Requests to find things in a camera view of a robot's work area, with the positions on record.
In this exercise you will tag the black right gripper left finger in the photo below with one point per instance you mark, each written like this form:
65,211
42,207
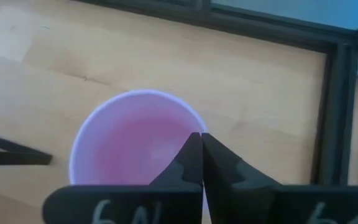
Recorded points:
154,205

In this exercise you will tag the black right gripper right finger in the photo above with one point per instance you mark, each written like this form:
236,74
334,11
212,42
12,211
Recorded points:
259,205

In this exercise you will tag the pink plastic mug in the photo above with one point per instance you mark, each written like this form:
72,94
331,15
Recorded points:
129,140

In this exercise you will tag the black aluminium table frame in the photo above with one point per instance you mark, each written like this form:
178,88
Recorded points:
334,109

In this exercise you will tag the wooden shelf with black legs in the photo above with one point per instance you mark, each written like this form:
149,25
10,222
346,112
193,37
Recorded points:
14,154

